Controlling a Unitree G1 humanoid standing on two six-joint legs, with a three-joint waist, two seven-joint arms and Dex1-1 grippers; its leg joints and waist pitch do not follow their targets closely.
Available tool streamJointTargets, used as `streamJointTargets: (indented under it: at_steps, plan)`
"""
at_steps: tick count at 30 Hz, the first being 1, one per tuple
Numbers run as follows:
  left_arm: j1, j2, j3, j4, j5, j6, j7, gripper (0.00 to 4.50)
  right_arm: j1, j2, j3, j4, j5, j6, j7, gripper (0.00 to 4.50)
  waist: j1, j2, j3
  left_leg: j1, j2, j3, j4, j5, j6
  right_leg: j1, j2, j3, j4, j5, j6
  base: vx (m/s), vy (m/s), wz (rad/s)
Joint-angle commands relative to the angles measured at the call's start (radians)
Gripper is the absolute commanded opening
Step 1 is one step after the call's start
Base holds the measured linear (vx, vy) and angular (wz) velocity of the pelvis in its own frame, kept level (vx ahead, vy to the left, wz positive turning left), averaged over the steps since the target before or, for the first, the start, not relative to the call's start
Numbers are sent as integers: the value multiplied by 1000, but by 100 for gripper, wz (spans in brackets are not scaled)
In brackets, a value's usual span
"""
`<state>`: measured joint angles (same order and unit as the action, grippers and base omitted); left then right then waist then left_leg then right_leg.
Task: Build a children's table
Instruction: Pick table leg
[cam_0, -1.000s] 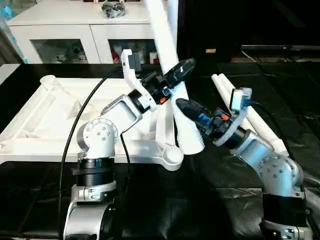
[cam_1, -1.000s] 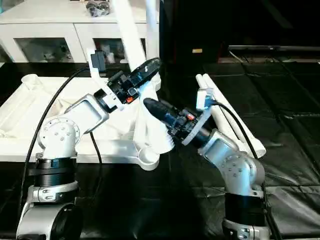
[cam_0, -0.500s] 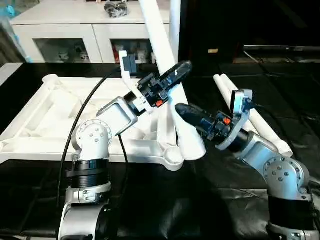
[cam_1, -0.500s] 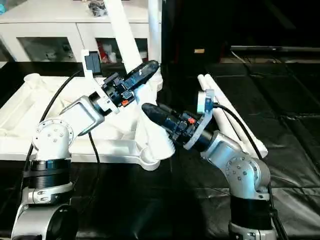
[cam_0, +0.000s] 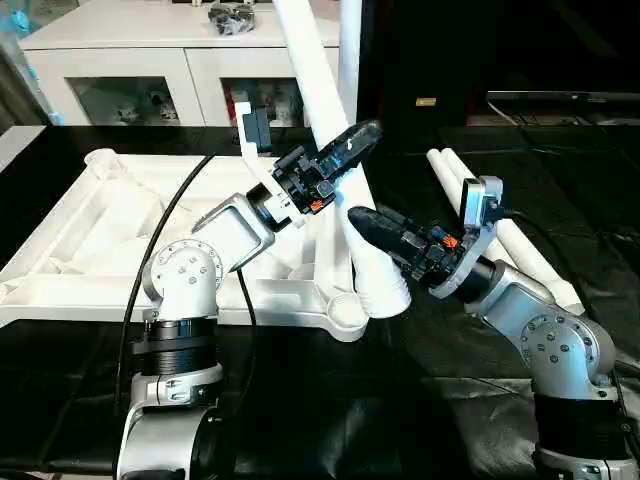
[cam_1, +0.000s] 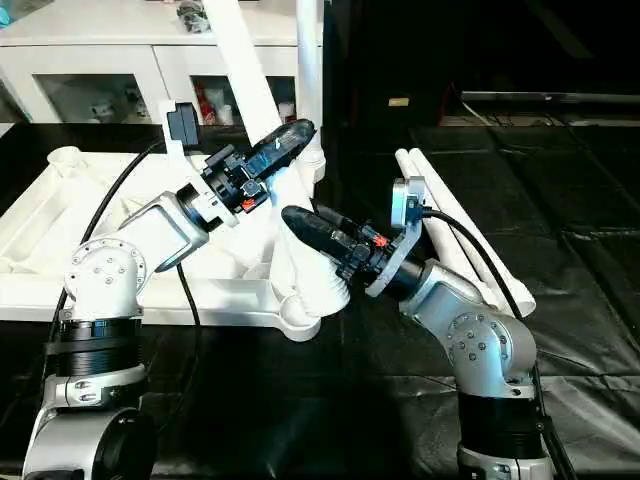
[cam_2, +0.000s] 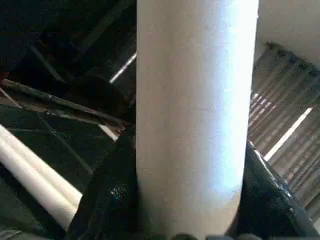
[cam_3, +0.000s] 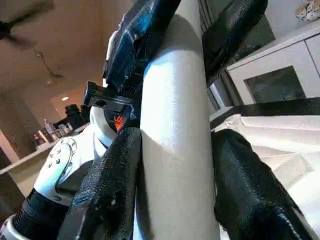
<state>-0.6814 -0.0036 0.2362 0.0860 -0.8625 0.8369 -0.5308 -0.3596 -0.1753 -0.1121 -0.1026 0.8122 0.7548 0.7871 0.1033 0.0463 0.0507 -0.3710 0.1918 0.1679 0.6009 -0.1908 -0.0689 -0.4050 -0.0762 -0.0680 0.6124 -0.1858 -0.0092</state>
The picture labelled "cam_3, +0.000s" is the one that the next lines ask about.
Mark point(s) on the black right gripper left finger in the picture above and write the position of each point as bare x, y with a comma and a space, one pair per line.
107, 195

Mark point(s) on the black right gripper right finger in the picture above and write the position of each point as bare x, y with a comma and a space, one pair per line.
245, 195

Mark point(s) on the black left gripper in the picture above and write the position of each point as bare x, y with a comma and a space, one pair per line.
115, 110

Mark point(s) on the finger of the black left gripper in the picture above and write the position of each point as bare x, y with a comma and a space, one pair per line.
230, 32

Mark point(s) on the white plastic table top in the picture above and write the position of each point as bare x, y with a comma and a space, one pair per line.
275, 150

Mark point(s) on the white plastic table leg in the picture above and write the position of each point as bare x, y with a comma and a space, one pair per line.
175, 125

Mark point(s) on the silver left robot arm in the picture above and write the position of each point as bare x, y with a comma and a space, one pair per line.
57, 162

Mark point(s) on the white spotted toy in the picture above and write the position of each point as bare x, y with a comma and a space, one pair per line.
308, 10

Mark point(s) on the round ceiling light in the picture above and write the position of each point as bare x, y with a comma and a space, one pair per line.
65, 98

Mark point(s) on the dark ceiling fan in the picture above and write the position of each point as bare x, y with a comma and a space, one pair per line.
17, 27

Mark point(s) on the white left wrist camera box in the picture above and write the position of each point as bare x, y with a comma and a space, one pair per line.
100, 122

